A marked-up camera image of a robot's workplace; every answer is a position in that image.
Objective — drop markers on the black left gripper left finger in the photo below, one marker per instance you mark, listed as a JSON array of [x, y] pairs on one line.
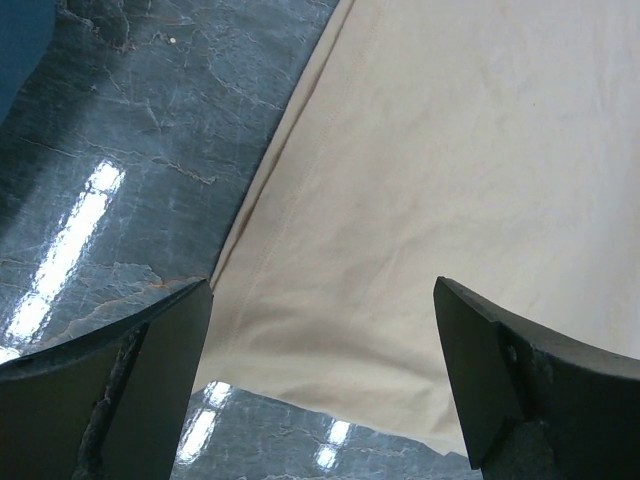
[[109, 404]]

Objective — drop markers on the beige t shirt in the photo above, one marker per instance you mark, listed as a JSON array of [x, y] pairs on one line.
[[495, 143]]

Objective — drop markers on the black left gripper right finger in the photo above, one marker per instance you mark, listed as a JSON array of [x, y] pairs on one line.
[[534, 403]]

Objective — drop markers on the blue yellow striped pillow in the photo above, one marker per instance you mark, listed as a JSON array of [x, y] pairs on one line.
[[26, 29]]

